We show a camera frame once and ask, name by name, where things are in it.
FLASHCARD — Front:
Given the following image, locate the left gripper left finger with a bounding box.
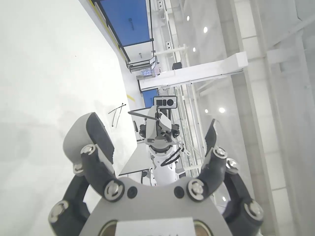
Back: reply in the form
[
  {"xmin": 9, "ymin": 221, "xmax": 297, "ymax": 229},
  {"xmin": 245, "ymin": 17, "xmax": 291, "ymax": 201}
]
[{"xmin": 48, "ymin": 112, "xmax": 126, "ymax": 230}]

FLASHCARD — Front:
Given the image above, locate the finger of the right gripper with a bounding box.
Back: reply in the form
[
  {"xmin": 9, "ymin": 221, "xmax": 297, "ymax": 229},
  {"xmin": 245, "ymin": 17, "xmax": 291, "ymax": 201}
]
[
  {"xmin": 157, "ymin": 113, "xmax": 180, "ymax": 139},
  {"xmin": 139, "ymin": 105, "xmax": 159, "ymax": 144}
]

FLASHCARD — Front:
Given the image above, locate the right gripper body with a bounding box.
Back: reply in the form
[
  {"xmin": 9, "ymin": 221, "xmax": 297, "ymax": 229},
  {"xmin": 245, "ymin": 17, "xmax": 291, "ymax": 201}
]
[{"xmin": 145, "ymin": 130, "xmax": 178, "ymax": 154}]

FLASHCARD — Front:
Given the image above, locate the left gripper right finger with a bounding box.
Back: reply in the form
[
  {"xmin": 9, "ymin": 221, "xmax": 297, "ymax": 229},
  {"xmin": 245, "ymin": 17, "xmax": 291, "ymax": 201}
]
[{"xmin": 187, "ymin": 118, "xmax": 265, "ymax": 236}]

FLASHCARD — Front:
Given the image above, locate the grey desk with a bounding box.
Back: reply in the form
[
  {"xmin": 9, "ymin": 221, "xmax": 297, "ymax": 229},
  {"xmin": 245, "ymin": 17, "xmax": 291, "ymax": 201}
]
[{"xmin": 118, "ymin": 146, "xmax": 153, "ymax": 177}]

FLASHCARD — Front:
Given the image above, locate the small blue partition panel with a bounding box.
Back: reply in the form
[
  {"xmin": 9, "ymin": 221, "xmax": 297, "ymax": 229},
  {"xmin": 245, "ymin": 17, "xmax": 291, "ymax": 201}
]
[{"xmin": 142, "ymin": 89, "xmax": 160, "ymax": 109}]

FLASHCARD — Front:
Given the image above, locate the large blue partition panel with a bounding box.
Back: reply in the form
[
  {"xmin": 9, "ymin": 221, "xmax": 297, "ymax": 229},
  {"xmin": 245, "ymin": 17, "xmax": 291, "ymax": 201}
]
[{"xmin": 98, "ymin": 0, "xmax": 155, "ymax": 47}]

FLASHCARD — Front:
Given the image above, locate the black cable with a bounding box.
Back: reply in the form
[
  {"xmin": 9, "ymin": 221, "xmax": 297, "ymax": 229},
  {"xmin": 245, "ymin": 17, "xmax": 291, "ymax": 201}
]
[{"xmin": 161, "ymin": 146, "xmax": 184, "ymax": 166}]

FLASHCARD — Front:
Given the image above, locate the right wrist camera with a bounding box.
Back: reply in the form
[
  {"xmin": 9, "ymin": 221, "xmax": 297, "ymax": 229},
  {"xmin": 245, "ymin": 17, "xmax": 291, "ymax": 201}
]
[{"xmin": 153, "ymin": 96, "xmax": 178, "ymax": 120}]

